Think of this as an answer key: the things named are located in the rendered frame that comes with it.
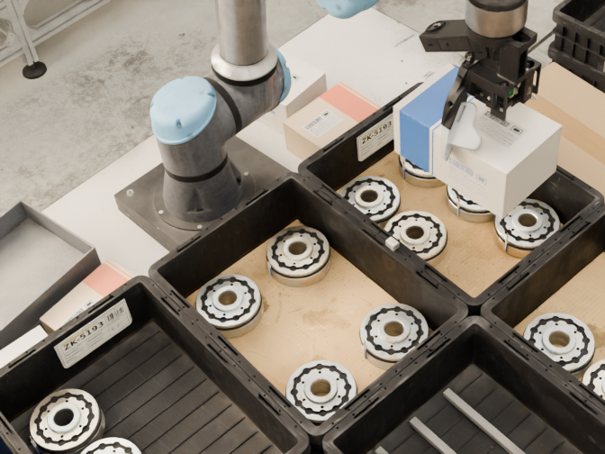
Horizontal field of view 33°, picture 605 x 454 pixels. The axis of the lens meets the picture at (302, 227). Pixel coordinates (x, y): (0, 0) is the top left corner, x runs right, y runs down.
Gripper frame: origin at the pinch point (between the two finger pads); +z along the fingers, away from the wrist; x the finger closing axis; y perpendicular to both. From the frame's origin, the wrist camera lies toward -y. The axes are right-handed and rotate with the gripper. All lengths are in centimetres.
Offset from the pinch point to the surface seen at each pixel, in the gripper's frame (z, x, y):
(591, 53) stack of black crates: 59, 85, -32
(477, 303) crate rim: 17.7, -12.4, 11.7
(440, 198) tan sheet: 27.8, 6.2, -11.0
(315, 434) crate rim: 17.7, -42.9, 9.7
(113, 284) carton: 34, -41, -43
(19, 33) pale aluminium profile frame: 95, 18, -194
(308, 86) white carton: 32, 14, -52
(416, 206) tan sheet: 27.8, 2.2, -12.9
